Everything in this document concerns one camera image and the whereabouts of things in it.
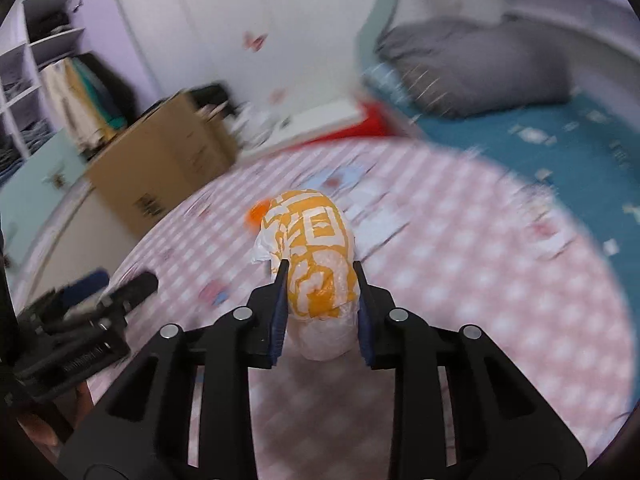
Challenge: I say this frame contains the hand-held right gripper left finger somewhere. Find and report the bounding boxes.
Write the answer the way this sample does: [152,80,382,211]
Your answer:
[59,259,290,480]

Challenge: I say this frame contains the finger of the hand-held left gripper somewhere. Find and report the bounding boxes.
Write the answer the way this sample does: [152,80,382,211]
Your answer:
[106,272,160,310]
[59,269,111,306]

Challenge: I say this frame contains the mustard hanging garment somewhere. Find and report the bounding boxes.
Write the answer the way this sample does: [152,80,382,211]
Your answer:
[65,59,102,147]

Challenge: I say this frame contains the teal bunk bed frame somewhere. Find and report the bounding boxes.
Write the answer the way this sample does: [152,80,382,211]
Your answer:
[350,0,640,61]

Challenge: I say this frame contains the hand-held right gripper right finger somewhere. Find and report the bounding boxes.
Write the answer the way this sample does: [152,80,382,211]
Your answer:
[352,259,587,480]

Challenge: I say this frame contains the small orange ball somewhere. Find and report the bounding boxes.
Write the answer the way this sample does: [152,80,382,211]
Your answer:
[244,200,275,227]

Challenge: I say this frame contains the grey duvet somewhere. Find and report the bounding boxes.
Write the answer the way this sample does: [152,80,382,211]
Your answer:
[374,18,574,121]

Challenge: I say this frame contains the cream hanging jacket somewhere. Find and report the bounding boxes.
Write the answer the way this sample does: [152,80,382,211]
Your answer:
[40,60,77,152]

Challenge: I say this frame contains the black folded clothes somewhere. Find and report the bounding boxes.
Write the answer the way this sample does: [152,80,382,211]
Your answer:
[34,9,72,37]

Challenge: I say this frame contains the white wardrobe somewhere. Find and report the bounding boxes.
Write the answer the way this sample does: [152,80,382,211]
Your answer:
[107,0,401,116]

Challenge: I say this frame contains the large cardboard box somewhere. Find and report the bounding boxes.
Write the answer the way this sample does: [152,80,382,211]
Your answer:
[84,91,240,239]

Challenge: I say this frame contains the stepped white cubby shelf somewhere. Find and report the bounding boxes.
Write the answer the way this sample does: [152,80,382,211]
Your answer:
[0,0,87,161]

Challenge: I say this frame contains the teal printed bedsheet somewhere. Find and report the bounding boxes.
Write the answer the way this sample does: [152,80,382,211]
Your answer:
[360,67,640,281]

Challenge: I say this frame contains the black hanging coat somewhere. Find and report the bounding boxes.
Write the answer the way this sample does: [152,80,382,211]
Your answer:
[80,52,139,122]

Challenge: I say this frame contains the green hanging garment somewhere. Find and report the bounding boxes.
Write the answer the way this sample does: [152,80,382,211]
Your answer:
[75,55,127,132]

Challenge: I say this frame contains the low beige cabinet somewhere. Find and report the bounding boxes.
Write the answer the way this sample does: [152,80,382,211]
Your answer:
[7,180,151,306]

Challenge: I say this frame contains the orange white plastic bag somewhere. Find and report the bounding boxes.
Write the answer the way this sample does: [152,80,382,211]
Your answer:
[251,188,362,362]

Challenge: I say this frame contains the small teal drawer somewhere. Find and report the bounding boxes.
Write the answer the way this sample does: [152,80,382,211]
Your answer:
[0,129,93,266]

